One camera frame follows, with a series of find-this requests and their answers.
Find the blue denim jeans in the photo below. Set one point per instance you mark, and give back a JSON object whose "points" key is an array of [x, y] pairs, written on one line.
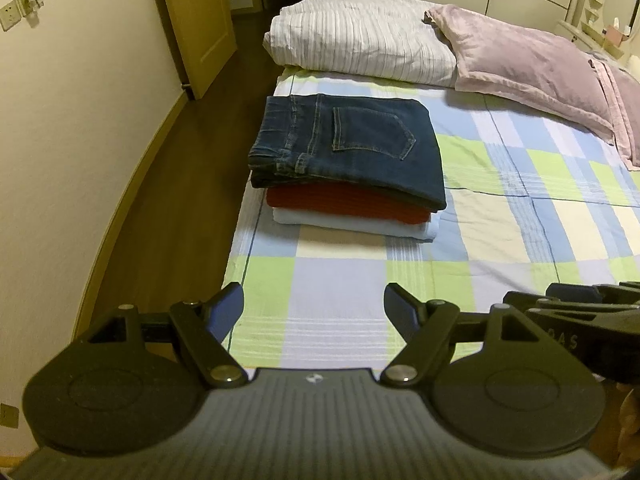
{"points": [[360, 150]]}

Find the beige wall socket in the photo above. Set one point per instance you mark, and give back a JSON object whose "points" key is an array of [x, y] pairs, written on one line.
{"points": [[10, 17], [9, 416]]}

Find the pink tissue box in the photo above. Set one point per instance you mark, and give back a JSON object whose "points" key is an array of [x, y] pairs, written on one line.
{"points": [[614, 34]]}

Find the person's right hand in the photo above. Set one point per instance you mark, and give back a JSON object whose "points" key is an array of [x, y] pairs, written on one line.
{"points": [[631, 420]]}

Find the red knit sweater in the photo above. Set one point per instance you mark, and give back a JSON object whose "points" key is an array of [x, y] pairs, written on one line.
{"points": [[350, 205]]}

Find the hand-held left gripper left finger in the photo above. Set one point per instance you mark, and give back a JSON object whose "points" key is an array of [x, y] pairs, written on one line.
{"points": [[225, 315]]}

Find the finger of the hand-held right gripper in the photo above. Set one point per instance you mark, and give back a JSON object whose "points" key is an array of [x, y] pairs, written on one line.
{"points": [[590, 293], [575, 307]]}

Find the light blue garment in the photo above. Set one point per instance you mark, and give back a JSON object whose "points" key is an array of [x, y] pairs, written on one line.
{"points": [[350, 227]]}

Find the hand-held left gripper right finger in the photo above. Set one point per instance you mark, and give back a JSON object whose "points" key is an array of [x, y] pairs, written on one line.
{"points": [[402, 312]]}

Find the white nightstand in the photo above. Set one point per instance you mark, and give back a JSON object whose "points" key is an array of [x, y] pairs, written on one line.
{"points": [[575, 32]]}

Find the small white corner shelf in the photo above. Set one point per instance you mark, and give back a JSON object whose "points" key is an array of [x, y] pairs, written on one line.
{"points": [[594, 7]]}

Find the oval white-framed mirror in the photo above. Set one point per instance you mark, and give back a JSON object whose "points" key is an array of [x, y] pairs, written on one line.
{"points": [[622, 2]]}

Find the wooden door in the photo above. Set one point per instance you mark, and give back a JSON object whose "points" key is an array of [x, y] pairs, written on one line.
{"points": [[200, 25]]}

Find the checkered bed sheet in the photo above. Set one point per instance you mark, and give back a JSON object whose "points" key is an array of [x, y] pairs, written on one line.
{"points": [[525, 220]]}

